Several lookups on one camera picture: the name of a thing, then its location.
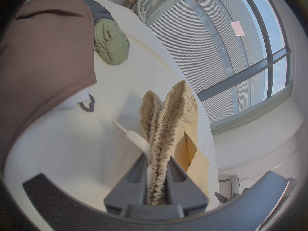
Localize window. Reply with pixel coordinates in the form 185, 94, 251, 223
147, 0, 293, 124

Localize green garment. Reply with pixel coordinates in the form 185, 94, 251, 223
93, 19, 130, 65

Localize dark grey garment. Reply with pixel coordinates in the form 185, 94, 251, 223
82, 0, 118, 25

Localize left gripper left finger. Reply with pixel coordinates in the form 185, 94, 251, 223
104, 154, 148, 212

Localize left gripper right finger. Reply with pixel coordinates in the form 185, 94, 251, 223
166, 156, 208, 210

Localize cream shorts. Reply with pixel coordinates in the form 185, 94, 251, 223
113, 80, 210, 206

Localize white printed garment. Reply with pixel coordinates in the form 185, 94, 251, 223
56, 90, 96, 112

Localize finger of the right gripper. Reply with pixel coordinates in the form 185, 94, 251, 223
215, 192, 229, 204

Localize brown garment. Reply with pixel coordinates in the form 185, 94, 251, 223
0, 0, 97, 161

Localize bed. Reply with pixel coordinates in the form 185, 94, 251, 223
4, 0, 219, 216

